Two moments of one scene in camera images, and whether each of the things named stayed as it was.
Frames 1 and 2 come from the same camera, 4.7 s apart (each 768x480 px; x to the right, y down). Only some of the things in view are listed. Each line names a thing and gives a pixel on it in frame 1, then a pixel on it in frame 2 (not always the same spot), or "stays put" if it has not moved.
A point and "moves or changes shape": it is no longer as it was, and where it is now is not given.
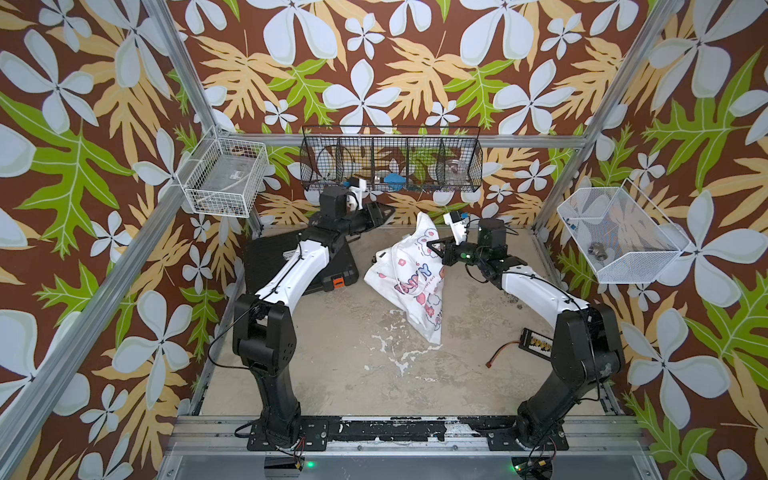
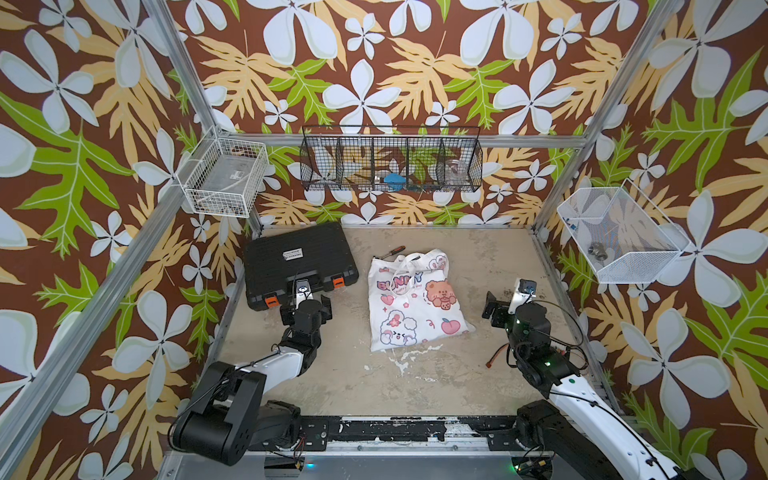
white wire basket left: [223, 176] stays put
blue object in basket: [395, 181] stays put
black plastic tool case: [262, 252] stays put
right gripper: [450, 252] → [501, 311]
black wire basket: [393, 159] stays put
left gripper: [373, 213] → [288, 313]
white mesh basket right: [624, 237] stays put
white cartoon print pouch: [410, 275] moves or changes shape
